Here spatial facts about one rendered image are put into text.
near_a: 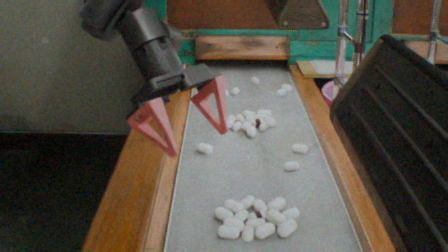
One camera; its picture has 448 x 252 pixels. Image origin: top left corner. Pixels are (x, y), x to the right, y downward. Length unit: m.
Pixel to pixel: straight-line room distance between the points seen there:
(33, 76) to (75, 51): 0.30
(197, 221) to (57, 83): 1.95
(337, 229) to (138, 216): 0.32
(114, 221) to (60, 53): 1.90
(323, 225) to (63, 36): 2.00
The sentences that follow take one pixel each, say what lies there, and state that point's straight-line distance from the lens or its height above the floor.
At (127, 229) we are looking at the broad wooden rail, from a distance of 0.71.
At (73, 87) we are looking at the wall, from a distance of 2.60.
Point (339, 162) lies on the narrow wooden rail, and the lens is 0.91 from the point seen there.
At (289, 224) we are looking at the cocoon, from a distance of 0.72.
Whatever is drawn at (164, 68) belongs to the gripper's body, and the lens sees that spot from 0.62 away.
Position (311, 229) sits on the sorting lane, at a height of 0.74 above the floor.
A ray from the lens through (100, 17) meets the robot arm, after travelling 0.68.
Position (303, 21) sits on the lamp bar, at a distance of 0.70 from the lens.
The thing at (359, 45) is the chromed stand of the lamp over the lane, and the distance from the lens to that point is 0.96.
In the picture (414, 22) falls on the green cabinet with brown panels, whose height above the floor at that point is 0.92.
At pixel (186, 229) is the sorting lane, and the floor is 0.74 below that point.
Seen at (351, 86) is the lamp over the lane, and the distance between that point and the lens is 0.35.
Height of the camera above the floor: 1.18
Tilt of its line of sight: 24 degrees down
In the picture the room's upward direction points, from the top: straight up
